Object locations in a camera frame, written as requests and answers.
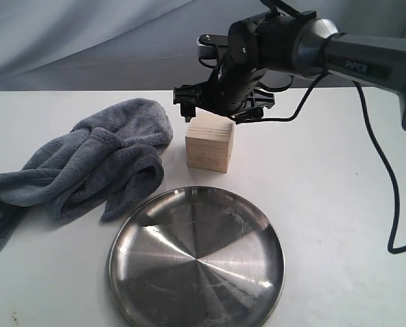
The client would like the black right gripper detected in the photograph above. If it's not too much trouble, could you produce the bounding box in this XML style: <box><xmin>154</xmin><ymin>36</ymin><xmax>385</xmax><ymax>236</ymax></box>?
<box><xmin>173</xmin><ymin>64</ymin><xmax>275</xmax><ymax>125</ymax></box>

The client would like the light wooden block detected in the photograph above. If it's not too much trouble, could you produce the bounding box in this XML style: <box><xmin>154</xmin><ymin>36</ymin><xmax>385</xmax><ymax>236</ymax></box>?
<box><xmin>185</xmin><ymin>113</ymin><xmax>235</xmax><ymax>173</ymax></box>

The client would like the grey fleece towel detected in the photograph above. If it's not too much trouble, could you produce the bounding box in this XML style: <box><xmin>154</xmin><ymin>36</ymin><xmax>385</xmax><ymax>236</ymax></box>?
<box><xmin>0</xmin><ymin>98</ymin><xmax>173</xmax><ymax>250</ymax></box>

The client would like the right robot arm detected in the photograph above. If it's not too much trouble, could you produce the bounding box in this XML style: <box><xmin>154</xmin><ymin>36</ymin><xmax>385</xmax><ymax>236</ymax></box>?
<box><xmin>173</xmin><ymin>3</ymin><xmax>406</xmax><ymax>130</ymax></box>

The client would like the round stainless steel plate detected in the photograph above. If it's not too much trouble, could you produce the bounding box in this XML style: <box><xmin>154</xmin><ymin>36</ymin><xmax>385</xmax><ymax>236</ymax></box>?
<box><xmin>106</xmin><ymin>186</ymin><xmax>285</xmax><ymax>326</ymax></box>

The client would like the grey backdrop curtain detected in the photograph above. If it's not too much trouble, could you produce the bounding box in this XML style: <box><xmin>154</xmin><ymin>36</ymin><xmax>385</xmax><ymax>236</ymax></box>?
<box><xmin>0</xmin><ymin>0</ymin><xmax>406</xmax><ymax>92</ymax></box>

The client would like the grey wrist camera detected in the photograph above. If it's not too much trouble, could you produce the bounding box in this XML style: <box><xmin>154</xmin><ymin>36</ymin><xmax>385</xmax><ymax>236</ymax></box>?
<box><xmin>196</xmin><ymin>34</ymin><xmax>228</xmax><ymax>61</ymax></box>

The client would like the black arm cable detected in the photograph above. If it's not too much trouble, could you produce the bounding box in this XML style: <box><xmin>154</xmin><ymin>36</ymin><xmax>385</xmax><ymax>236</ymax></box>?
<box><xmin>257</xmin><ymin>61</ymin><xmax>406</xmax><ymax>255</ymax></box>

